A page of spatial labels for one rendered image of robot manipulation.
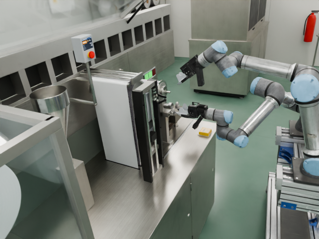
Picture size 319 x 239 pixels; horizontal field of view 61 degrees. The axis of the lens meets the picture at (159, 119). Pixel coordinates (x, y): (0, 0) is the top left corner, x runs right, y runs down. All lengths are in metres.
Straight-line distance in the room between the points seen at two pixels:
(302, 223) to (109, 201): 1.48
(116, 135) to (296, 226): 1.48
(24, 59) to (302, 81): 1.24
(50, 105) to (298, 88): 1.07
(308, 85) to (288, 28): 4.65
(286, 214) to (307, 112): 1.13
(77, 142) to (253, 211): 1.67
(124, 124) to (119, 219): 0.49
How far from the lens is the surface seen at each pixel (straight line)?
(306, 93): 1.40
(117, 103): 1.46
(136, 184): 1.53
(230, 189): 2.82
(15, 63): 1.35
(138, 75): 1.41
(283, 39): 6.05
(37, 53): 1.41
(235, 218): 2.57
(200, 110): 1.71
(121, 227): 1.35
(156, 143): 1.49
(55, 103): 1.11
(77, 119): 1.62
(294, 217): 2.40
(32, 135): 0.71
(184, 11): 6.45
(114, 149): 1.65
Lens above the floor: 1.91
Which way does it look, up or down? 29 degrees down
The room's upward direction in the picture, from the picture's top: 5 degrees counter-clockwise
